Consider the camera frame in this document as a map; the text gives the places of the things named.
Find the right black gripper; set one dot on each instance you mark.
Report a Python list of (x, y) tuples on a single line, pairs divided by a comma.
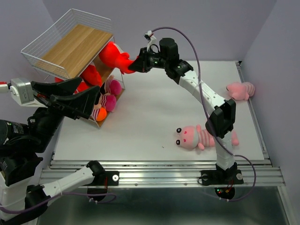
[(140, 64)]

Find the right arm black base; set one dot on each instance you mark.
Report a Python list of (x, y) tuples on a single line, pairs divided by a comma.
[(223, 181)]

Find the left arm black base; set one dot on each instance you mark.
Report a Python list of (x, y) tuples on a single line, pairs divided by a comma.
[(102, 180)]

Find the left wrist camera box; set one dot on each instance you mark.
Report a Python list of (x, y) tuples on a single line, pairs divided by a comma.
[(21, 91)]

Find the boy doll black hair orange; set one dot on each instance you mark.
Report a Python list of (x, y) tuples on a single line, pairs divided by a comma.
[(98, 113)]

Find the boy doll pink hat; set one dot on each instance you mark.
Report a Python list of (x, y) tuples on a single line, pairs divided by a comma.
[(111, 86), (106, 101)]

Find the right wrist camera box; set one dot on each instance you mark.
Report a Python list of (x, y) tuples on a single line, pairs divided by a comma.
[(150, 37)]

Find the pink frog plush striped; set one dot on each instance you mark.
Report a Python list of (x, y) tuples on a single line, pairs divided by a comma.
[(191, 137)]

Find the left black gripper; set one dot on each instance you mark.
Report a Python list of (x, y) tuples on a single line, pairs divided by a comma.
[(78, 104)]

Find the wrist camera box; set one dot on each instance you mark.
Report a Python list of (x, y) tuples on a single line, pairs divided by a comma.
[(21, 91), (150, 37)]

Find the aluminium rail frame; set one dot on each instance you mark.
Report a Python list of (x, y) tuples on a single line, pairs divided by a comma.
[(169, 174)]

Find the red whale plush back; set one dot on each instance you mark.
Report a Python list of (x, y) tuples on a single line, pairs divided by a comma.
[(91, 76)]

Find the red shark plush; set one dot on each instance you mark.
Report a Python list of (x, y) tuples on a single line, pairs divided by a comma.
[(114, 57), (82, 86)]

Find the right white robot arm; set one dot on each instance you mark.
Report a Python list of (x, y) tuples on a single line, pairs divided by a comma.
[(220, 112)]

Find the white wire wooden shelf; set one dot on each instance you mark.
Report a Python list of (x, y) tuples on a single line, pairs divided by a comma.
[(67, 47)]

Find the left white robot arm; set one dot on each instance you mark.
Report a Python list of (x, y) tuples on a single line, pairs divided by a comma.
[(22, 144)]

